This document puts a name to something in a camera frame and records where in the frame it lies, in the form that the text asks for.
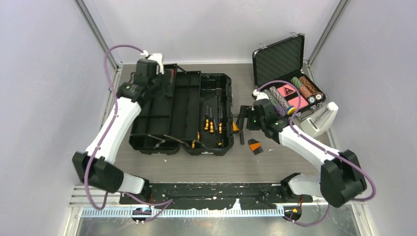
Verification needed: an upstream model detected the small black screwdriver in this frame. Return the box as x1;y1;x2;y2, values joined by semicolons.
234;114;245;145

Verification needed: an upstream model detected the yellow utility knife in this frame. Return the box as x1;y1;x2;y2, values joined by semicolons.
232;121;241;134

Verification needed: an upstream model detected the black plastic toolbox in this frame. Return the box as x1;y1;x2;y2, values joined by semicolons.
128;64;234;156

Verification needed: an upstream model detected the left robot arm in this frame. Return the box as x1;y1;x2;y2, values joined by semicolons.
72;54;170;204

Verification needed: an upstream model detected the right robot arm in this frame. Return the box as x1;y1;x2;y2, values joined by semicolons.
238;99;371;208

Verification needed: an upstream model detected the orange black brush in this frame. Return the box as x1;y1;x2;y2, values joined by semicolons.
248;139;264;155

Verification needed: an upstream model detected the black poker chip case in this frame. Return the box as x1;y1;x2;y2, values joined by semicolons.
252;33;327;113

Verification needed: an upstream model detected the white stand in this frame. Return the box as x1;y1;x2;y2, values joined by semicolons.
300;102;339;138

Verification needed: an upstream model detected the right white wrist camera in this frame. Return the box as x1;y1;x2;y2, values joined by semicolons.
252;89;269;101

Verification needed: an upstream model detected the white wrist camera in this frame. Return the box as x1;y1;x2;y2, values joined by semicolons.
140;50;164;74
252;89;269;101

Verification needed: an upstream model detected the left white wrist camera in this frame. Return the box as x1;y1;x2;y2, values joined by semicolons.
140;50;164;74

